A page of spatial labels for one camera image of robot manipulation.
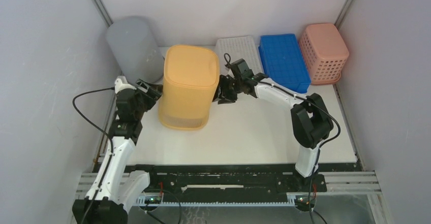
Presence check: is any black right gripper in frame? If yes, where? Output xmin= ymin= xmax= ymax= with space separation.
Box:
xmin=209 ymin=75 xmax=242 ymax=105

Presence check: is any yellow ribbed waste bin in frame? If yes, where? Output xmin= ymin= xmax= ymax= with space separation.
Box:
xmin=158 ymin=45 xmax=220 ymax=130

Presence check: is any white perforated plastic basket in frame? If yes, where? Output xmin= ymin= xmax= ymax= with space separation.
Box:
xmin=215 ymin=36 xmax=263 ymax=75

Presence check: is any grey bin liner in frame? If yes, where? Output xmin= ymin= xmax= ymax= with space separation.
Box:
xmin=105 ymin=16 xmax=164 ymax=83

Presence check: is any blue compartment tray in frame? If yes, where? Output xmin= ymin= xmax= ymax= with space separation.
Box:
xmin=258 ymin=34 xmax=311 ymax=93

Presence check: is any pink perforated plastic basket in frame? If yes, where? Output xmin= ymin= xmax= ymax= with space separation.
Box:
xmin=299 ymin=23 xmax=349 ymax=85

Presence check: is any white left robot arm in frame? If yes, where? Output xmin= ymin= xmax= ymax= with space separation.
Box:
xmin=72 ymin=76 xmax=163 ymax=223

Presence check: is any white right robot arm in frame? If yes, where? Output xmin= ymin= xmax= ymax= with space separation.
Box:
xmin=213 ymin=53 xmax=340 ymax=191

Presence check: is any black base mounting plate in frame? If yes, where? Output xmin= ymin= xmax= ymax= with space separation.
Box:
xmin=125 ymin=163 xmax=362 ymax=202

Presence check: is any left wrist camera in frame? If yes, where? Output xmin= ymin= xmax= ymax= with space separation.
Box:
xmin=114 ymin=76 xmax=136 ymax=94

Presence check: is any aluminium frame rail left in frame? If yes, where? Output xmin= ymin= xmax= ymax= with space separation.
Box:
xmin=80 ymin=0 xmax=124 ymax=164

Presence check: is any aluminium frame rail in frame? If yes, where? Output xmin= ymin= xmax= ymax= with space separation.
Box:
xmin=80 ymin=0 xmax=124 ymax=164
xmin=334 ymin=0 xmax=355 ymax=29

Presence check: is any white slotted cable duct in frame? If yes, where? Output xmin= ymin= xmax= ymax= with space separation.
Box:
xmin=133 ymin=195 xmax=296 ymax=207

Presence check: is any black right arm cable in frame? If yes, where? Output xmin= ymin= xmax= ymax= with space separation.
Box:
xmin=223 ymin=52 xmax=342 ymax=224

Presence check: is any aluminium frame rail right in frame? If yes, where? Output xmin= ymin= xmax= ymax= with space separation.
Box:
xmin=334 ymin=0 xmax=355 ymax=29

